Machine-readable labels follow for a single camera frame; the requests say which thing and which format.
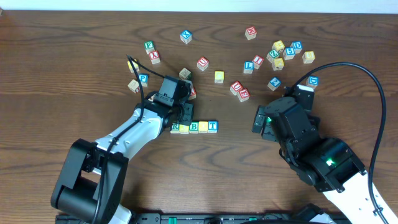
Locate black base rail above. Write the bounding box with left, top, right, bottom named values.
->
left=55, top=203, right=352, bottom=224

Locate red A block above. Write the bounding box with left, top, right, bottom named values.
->
left=188, top=87, right=197, bottom=100

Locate red U block lower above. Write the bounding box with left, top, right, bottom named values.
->
left=230, top=81, right=243, bottom=95

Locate blue D block lower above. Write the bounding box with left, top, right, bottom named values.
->
left=306, top=76, right=319, bottom=89

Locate blue L block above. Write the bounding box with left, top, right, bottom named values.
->
left=243, top=61, right=254, bottom=74

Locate blue T block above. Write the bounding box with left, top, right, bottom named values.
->
left=208, top=121, right=218, bottom=133

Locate blue 2 block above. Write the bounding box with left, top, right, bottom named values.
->
left=267, top=77, right=282, bottom=91

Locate plain wood red-sided block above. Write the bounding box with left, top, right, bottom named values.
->
left=127, top=79, right=141, bottom=93

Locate blue X block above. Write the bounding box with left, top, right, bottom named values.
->
left=180, top=30, right=192, bottom=44

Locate plain wood green-sided block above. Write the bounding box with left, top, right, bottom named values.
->
left=179, top=68, right=192, bottom=80

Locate red H block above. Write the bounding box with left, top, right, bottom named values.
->
left=245, top=27, right=257, bottom=40

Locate yellow 8 block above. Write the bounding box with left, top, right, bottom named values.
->
left=302, top=51, right=315, bottom=64

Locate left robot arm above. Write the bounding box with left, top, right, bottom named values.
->
left=50, top=76, right=193, bottom=223

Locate green R block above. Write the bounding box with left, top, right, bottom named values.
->
left=170, top=123, right=180, bottom=134

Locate red E block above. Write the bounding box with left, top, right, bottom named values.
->
left=238, top=88, right=251, bottom=102

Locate blue D block upper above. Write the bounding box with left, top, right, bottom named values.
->
left=290, top=41, right=303, bottom=54

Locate yellow picture block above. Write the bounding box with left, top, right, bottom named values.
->
left=148, top=95, right=155, bottom=102

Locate red U block upper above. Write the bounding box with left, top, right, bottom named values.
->
left=197, top=57, right=209, bottom=71

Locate yellow block below Z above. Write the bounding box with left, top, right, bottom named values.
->
left=272, top=58, right=284, bottom=71

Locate green Z block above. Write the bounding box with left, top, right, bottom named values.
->
left=266, top=49, right=280, bottom=63

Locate blue d block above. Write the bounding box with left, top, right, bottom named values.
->
left=290, top=41, right=303, bottom=54
left=306, top=76, right=319, bottom=89

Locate yellow O block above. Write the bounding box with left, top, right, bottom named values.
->
left=179, top=124, right=190, bottom=134

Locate blue P block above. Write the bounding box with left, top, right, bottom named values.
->
left=139, top=73, right=149, bottom=86

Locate green F block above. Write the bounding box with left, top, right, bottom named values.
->
left=144, top=40, right=155, bottom=54

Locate green B block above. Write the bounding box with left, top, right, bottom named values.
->
left=189, top=121, right=199, bottom=134

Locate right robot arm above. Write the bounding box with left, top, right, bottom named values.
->
left=252, top=96, right=397, bottom=223

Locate red u block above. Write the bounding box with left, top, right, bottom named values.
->
left=230, top=81, right=243, bottom=95
left=197, top=57, right=209, bottom=71

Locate red I block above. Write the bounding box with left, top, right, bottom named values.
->
left=252, top=55, right=264, bottom=69

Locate blue 5 block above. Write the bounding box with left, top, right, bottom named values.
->
left=283, top=47, right=295, bottom=60

